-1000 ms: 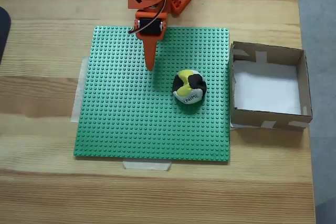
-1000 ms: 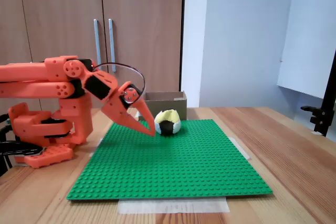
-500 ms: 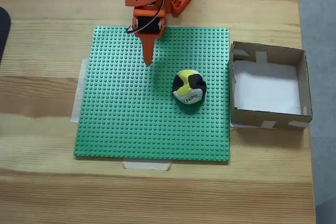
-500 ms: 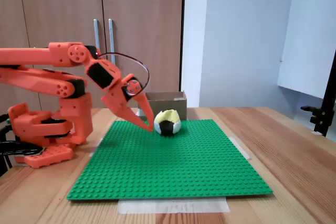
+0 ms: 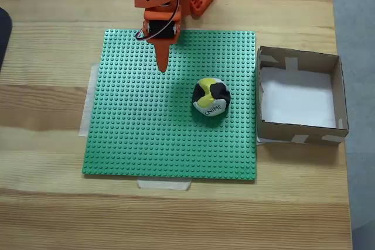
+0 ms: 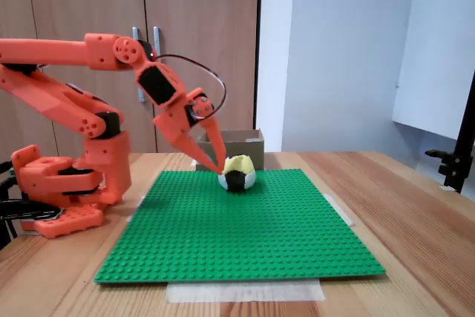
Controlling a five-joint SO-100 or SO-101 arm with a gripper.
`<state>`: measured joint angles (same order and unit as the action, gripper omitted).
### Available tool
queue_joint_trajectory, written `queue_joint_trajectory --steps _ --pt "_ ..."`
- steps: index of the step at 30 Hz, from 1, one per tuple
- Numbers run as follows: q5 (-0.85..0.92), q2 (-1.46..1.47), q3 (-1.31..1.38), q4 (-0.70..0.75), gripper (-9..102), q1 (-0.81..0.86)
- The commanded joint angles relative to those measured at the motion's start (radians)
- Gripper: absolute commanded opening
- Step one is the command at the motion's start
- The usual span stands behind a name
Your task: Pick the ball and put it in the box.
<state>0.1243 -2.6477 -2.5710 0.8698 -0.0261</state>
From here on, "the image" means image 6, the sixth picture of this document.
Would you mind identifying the grey metal cabinet handle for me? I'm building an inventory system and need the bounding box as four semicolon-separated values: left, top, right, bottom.
153;26;163;59
131;26;147;103

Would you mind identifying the brown cardboard box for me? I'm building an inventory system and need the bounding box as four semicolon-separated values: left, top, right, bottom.
192;128;266;171

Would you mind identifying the white wall panel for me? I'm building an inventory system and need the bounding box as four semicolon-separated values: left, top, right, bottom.
391;0;475;140

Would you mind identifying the translucent masking tape strip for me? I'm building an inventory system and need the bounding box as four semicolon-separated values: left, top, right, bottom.
322;192;356;227
166;278;327;303
125;195;146;223

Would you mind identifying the red black servo wire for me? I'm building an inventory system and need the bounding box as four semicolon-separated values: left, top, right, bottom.
154;53;228;116

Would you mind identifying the green studded baseplate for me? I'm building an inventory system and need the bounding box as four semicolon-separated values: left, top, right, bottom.
93;168;387;285

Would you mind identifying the black clamp stand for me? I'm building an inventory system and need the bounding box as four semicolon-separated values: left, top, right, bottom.
425;70;475;195

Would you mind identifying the black table clamp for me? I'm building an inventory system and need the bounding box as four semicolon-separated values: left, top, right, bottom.
0;197;63;221

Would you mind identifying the black cable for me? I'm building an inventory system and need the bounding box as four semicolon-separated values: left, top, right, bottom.
0;160;19;252

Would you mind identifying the yellow black white fabric ball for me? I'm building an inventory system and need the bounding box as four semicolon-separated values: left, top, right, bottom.
217;154;258;194

